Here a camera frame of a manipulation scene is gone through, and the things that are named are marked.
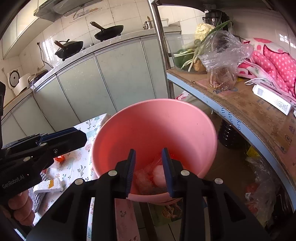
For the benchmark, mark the dark oil bottle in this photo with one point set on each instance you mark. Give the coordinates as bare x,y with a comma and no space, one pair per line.
231,136

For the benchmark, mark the range hood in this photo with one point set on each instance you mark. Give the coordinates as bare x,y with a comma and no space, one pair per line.
57,9

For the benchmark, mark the white rice cooker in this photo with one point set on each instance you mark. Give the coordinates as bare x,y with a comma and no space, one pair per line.
20,85

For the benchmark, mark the metal storage rack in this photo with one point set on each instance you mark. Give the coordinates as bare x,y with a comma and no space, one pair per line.
161,46

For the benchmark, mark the metal kettle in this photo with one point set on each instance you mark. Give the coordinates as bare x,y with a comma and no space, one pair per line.
145,25

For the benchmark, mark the clear plastic wrapper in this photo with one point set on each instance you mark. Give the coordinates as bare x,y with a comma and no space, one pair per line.
143,180

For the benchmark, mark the pink plastic basin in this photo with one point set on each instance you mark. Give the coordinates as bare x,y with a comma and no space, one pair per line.
150,125

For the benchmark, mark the cauliflower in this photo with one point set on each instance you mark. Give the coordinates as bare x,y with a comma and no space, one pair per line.
203,30

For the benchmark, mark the black wok with lid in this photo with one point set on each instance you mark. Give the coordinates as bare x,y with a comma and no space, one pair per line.
69,49

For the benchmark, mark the green pepper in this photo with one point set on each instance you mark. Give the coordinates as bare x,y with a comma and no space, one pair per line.
181,61

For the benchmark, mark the black induction cooker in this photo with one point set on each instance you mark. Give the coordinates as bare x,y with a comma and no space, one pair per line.
39,75

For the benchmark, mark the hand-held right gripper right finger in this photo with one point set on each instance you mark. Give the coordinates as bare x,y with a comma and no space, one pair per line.
167,173

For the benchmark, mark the crumpled plastic bags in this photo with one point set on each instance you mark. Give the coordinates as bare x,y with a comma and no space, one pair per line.
263,194

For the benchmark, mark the green onions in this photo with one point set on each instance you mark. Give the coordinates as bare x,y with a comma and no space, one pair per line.
196,49

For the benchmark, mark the upper wall cabinet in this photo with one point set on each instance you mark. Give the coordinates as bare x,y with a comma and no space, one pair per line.
20,30

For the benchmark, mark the printed cardboard box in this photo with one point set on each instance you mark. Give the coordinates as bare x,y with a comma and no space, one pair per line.
166,213

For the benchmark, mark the grey kitchen cabinet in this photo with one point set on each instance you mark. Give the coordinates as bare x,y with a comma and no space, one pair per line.
92,88

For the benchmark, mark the clear glass bowl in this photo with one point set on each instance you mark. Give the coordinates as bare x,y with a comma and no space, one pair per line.
177,44

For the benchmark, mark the floral bear tablecloth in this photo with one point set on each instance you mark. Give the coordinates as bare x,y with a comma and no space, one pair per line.
78,166

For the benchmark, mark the white plastic bag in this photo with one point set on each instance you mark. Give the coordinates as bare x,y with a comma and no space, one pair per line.
158,176

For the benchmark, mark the pink dotted blanket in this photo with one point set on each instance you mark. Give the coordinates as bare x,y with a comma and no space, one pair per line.
275,60

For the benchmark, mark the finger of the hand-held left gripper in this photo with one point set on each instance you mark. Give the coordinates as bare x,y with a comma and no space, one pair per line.
67,142
46,135

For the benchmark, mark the white foam piece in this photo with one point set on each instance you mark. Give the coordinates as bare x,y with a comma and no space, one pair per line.
46,186

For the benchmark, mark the black blender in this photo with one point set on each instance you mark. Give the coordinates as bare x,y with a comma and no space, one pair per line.
212,16

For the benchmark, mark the person's left hand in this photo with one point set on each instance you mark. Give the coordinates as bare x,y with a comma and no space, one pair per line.
23,208

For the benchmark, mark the white printed box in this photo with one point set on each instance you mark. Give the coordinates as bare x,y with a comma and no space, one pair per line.
270,98

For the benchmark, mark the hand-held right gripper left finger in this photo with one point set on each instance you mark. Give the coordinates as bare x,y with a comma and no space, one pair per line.
130,173

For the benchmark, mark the grey striped cloth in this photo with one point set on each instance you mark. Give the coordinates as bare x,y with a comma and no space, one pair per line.
38,201

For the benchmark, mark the red plastic scrap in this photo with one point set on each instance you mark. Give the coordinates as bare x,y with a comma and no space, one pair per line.
59,161

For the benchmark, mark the clear plastic bag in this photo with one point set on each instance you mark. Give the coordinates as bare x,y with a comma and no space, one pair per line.
222,53

